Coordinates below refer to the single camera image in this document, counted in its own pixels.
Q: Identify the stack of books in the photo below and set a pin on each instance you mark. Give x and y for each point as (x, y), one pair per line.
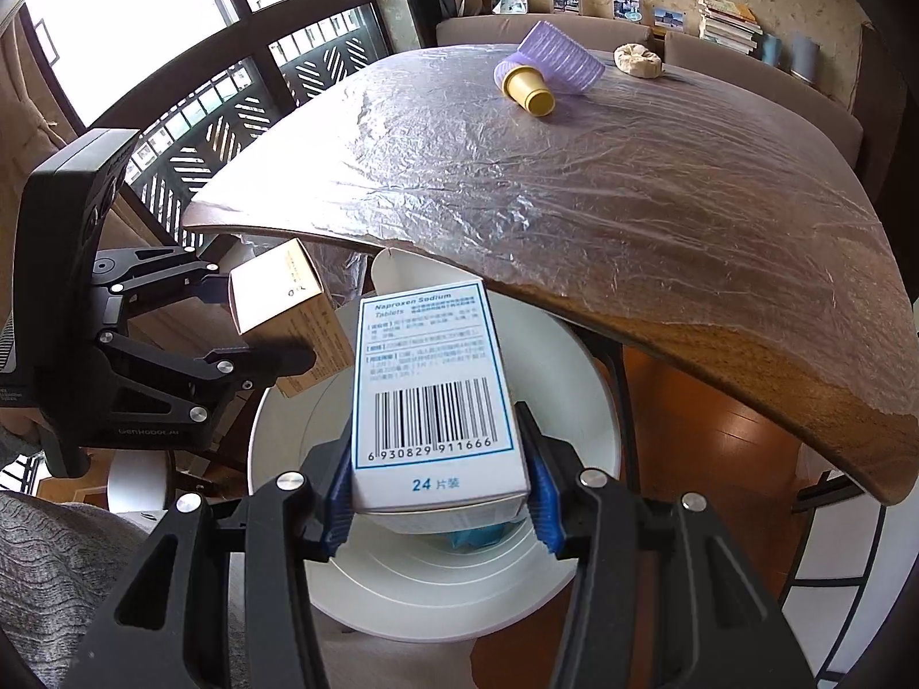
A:
(729, 25)

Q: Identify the small yellow cup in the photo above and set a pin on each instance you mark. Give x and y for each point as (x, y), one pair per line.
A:
(528, 90)

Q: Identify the building photo print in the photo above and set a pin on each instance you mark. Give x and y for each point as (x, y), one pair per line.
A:
(668, 19)

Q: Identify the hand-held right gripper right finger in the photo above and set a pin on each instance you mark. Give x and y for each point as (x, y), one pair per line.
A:
(542, 509)

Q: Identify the clear plastic table cover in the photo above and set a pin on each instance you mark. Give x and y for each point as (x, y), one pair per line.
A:
(574, 194)

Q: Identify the tilted photo print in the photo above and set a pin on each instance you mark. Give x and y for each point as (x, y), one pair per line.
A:
(510, 2)

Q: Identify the crumpled white tissue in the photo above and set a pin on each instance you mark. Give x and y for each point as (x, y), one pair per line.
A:
(639, 61)

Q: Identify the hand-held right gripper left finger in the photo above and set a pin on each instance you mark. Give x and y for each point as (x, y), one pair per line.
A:
(337, 509)

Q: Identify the grey cylinder speaker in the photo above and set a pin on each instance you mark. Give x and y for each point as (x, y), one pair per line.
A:
(805, 57)

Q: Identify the portrait photo print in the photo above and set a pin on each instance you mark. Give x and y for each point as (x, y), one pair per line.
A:
(627, 3)

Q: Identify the black framed window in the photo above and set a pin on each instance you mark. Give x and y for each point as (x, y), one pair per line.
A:
(215, 86)

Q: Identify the person's grey knit clothing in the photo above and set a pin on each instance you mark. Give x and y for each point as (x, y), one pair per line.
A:
(64, 588)

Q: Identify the teal packet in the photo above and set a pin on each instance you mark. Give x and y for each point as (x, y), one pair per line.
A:
(474, 537)

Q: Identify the purple hair roller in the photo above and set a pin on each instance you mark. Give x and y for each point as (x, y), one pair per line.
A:
(567, 57)

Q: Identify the blue cylinder speaker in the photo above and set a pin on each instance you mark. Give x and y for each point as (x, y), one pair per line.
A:
(771, 49)

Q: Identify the black table leg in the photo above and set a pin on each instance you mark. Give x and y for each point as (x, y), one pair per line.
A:
(617, 409)

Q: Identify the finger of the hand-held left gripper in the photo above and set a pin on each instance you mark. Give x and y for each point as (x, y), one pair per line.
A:
(273, 362)
(212, 292)

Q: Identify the white medicine box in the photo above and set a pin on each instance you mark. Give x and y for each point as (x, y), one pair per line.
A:
(431, 387)

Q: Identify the black frame chair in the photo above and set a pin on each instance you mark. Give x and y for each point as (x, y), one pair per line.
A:
(840, 588)

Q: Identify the gold cardboard box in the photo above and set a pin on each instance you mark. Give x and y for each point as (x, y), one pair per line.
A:
(287, 301)

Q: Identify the white round trash bin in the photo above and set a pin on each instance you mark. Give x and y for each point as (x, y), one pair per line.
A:
(402, 588)

